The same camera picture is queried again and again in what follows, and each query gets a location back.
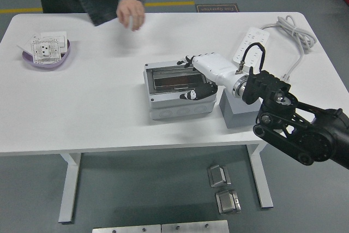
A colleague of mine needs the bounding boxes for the silver metal robot foot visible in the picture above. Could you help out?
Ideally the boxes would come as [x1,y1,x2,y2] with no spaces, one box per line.
[215,189,242,214]
[207,164,232,188]

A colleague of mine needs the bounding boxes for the white table leg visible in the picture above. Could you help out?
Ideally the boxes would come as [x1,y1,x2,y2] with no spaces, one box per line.
[58,152,82,223]
[246,144,274,208]

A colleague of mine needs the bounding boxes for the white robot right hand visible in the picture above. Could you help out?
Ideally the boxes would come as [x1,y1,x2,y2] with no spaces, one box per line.
[176,51,242,101]

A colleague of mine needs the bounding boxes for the grey electrical box with lid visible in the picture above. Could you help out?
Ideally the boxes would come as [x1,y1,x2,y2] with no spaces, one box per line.
[143,62,218,121]

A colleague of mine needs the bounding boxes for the white power strip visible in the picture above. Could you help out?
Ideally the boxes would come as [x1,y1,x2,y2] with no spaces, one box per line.
[232,27,270,68]

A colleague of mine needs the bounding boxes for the white socket panel with holes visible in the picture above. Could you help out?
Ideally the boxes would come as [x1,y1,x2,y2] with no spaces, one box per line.
[30,36,62,64]

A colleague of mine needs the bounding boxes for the person's left hand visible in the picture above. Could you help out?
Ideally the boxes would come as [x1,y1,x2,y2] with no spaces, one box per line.
[116,0,146,32]

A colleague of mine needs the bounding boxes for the silver metal plate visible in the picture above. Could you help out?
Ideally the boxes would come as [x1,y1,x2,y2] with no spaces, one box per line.
[161,219,230,233]

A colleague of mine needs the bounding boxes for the white switch panel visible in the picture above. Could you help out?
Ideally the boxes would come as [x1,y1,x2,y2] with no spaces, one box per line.
[40,31,69,53]

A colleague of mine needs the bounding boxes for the white card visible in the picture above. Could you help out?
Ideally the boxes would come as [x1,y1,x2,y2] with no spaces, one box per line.
[16,33,41,53]

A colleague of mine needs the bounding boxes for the grey cube block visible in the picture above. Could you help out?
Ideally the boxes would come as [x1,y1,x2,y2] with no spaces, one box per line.
[219,87,264,129]

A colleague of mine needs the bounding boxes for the purple bowl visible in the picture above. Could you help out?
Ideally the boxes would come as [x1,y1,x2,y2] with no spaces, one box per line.
[21,39,71,69]

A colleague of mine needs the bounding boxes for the white power cord with plug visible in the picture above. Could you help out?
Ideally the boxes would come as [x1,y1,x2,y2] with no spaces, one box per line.
[260,15,317,80]

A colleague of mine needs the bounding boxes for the dark floor sign mat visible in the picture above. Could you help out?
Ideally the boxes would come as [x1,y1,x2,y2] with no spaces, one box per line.
[195,3,240,13]

